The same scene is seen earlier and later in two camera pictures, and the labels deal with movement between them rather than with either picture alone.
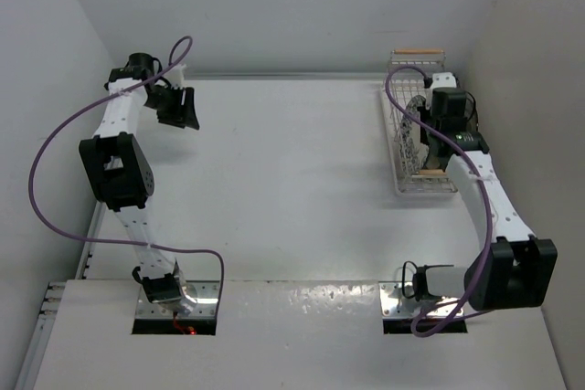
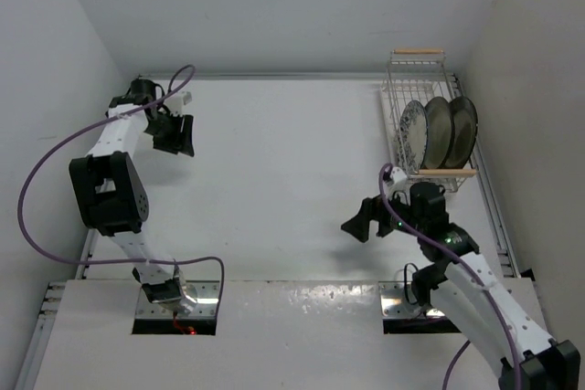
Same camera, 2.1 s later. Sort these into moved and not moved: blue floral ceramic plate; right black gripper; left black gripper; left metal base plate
Moved: left black gripper; right black gripper
Not moved: blue floral ceramic plate; left metal base plate
